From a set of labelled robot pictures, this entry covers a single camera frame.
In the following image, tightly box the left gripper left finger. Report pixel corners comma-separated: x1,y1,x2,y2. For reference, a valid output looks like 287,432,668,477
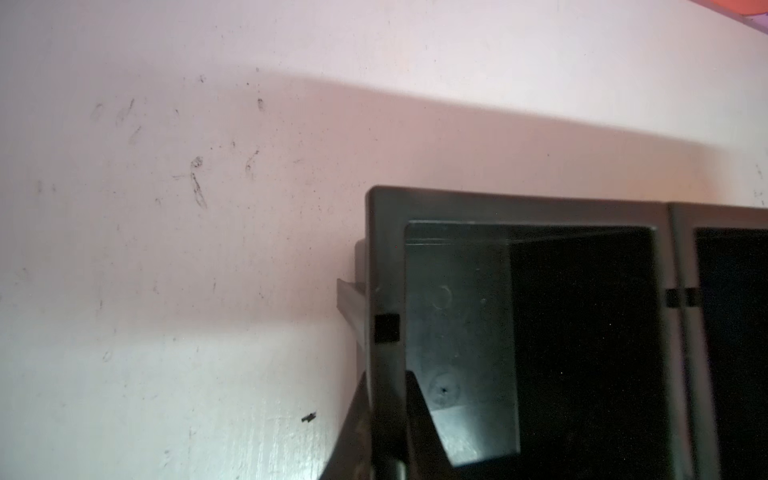
319,372,374,480

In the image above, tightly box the black bin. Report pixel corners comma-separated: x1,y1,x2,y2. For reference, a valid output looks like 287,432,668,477
669,203,767,479
337,186,694,479

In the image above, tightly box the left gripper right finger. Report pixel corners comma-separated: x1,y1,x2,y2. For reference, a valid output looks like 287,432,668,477
405,371,456,479

